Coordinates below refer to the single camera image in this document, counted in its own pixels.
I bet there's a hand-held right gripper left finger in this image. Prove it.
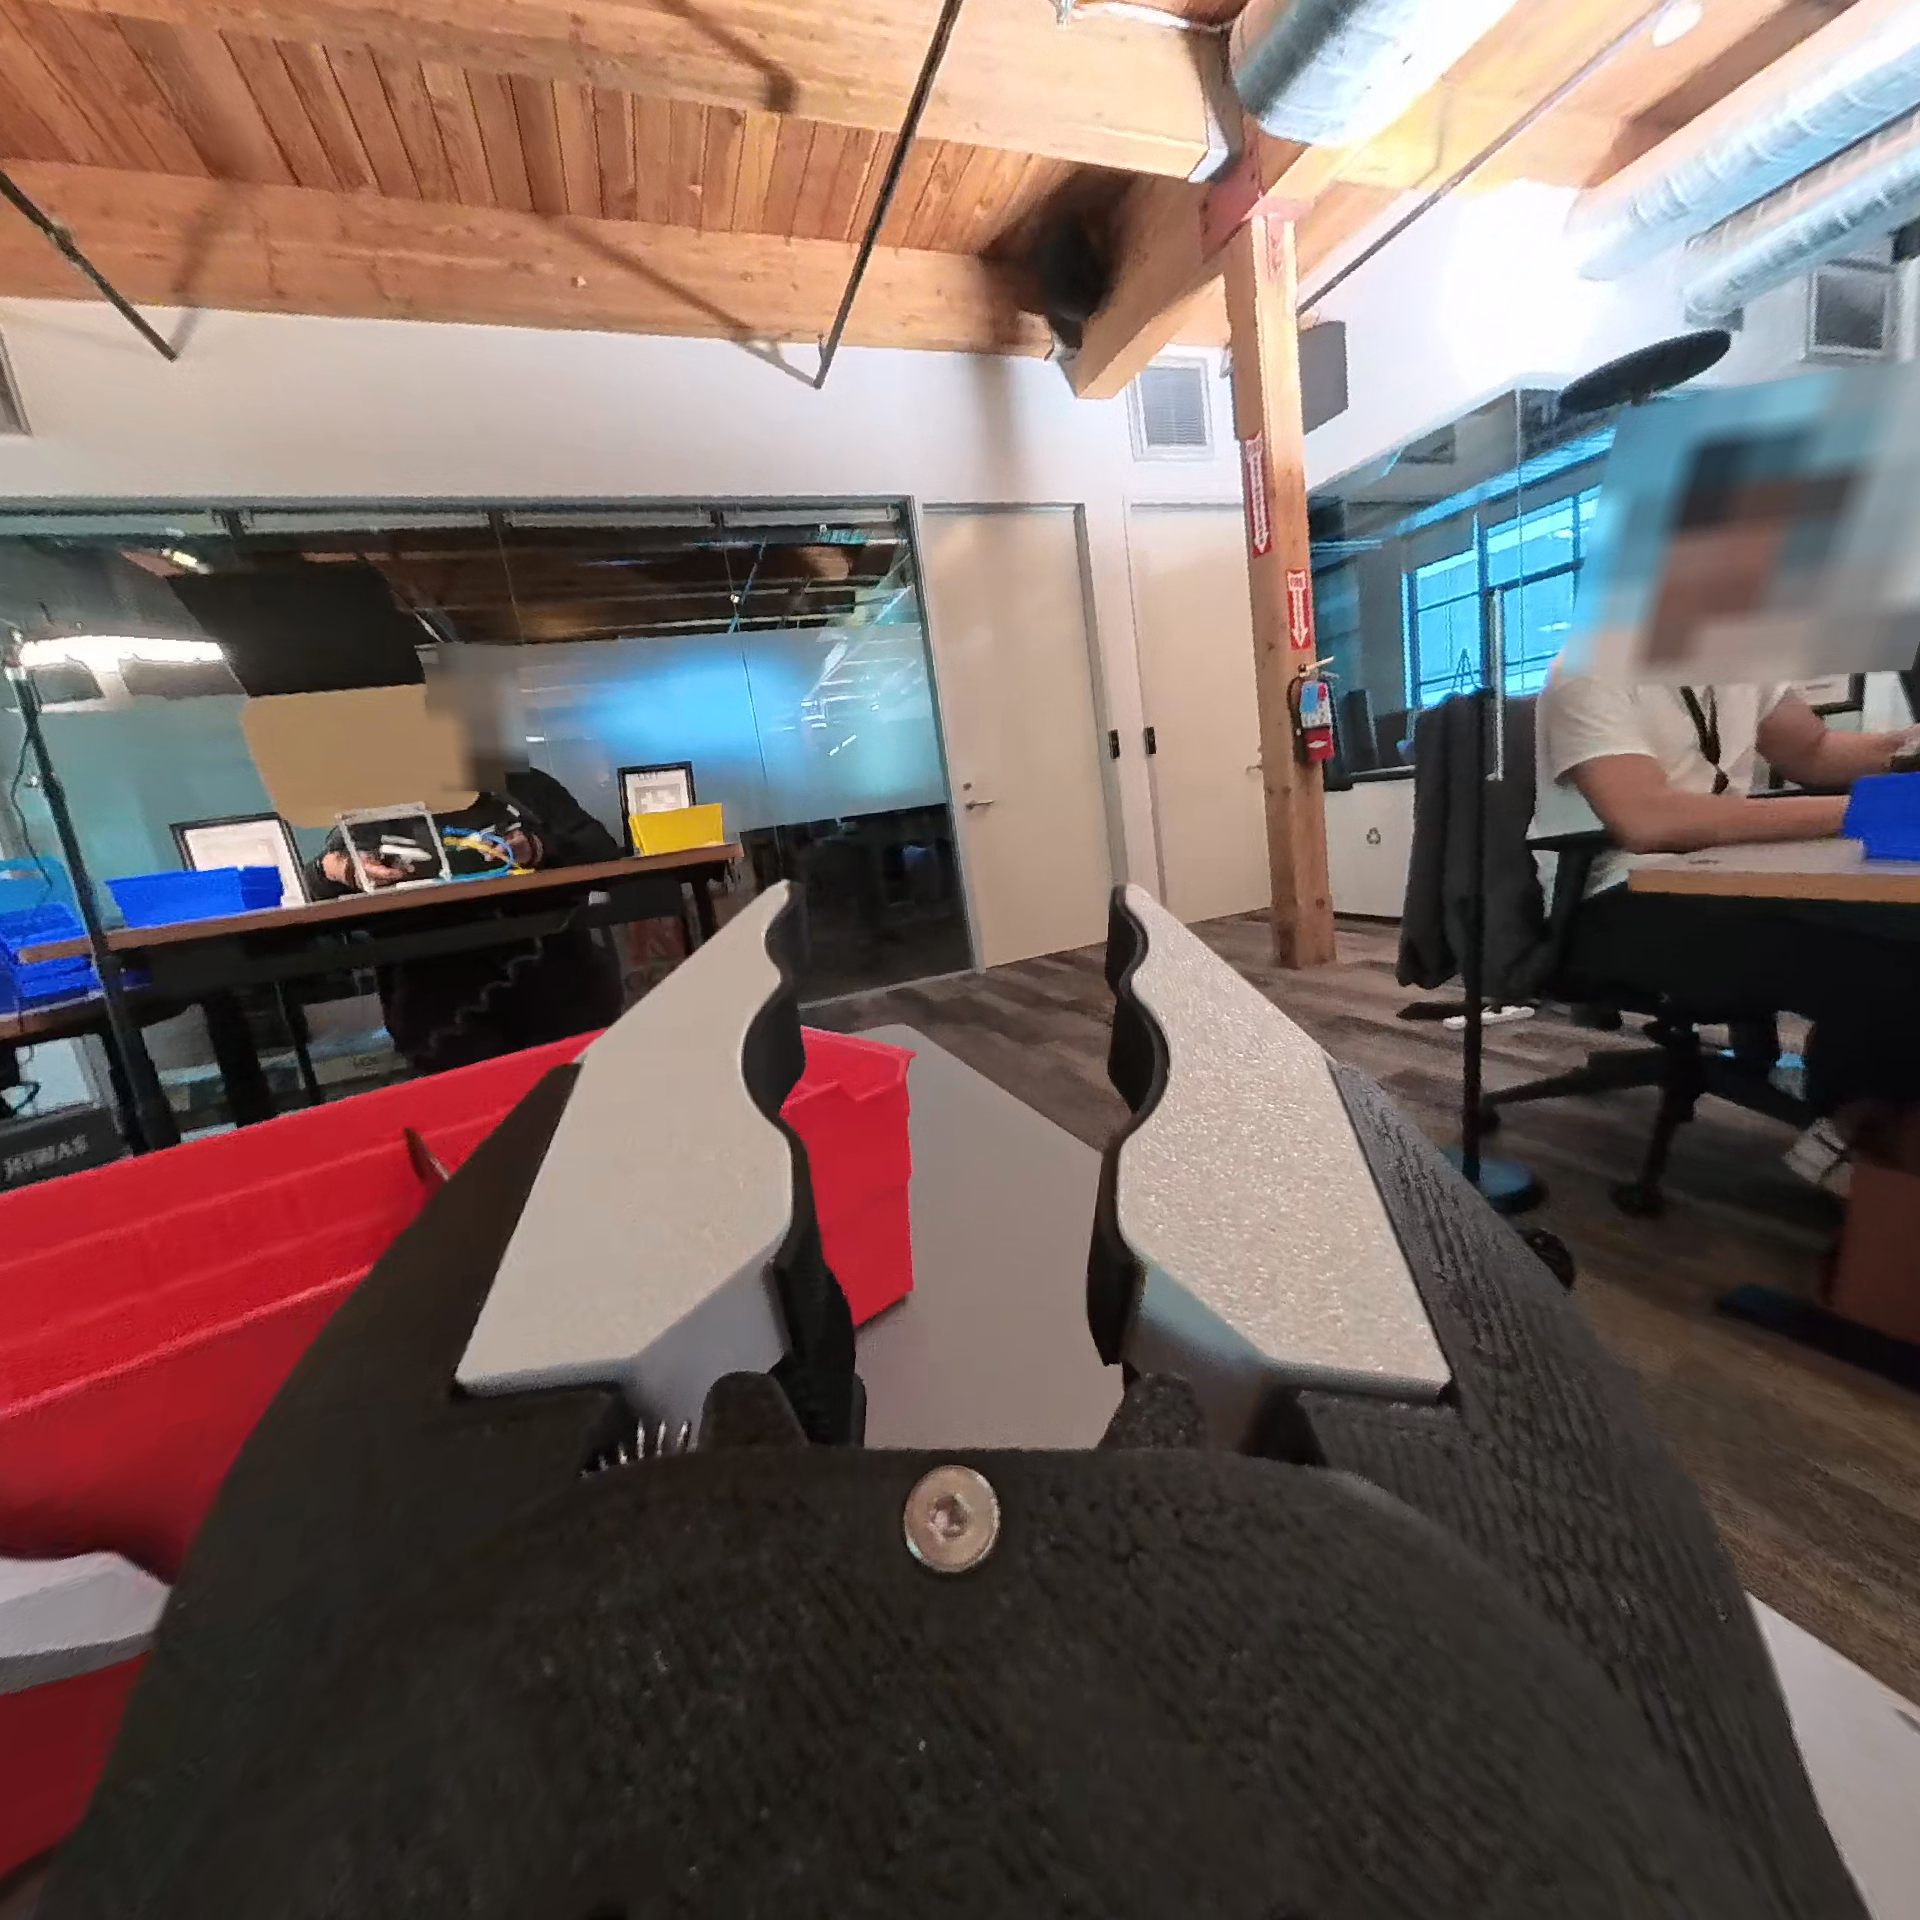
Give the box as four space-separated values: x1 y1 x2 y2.
455 879 867 1445

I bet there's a black light stand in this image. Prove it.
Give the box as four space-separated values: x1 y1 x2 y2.
0 621 181 1157

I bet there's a red plastic bin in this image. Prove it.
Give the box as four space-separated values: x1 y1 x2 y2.
0 1025 919 1876

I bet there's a black tripod stand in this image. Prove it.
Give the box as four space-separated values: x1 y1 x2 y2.
1437 681 1552 1221

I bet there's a framed picture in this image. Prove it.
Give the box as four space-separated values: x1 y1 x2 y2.
618 759 701 856
170 812 310 907

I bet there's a white recycling bin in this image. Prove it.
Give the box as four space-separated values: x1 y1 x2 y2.
1326 769 1421 921

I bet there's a blue plastic bin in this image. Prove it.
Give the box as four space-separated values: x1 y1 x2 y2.
0 857 110 1015
1840 769 1920 866
107 866 286 930

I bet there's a dark office chair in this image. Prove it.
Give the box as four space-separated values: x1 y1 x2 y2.
1395 688 1853 1221

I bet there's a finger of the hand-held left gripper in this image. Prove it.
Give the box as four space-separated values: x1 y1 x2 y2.
0 1547 170 1701

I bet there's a black wall monitor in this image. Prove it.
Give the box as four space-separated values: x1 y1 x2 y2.
166 568 430 703

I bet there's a silver ventilation duct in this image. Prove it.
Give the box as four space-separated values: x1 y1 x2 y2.
1229 0 1538 153

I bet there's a dark grey device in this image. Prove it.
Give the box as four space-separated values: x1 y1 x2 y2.
0 1100 134 1197

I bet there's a white wall vent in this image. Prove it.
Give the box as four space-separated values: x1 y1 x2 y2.
1127 352 1219 461

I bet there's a brown cardboard box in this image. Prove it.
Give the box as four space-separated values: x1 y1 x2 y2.
1821 1109 1920 1348

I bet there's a clear acrylic stand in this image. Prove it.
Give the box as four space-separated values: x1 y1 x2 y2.
335 805 455 899

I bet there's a white door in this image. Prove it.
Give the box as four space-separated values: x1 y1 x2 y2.
919 504 1125 972
1127 504 1278 926

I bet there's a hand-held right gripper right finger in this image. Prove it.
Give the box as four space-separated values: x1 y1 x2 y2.
1086 880 1458 1452

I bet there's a wooden post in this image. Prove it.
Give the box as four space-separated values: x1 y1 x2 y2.
1219 204 1338 972

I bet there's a wooden edged desk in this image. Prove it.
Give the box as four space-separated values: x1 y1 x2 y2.
0 843 746 1143
1627 837 1920 910

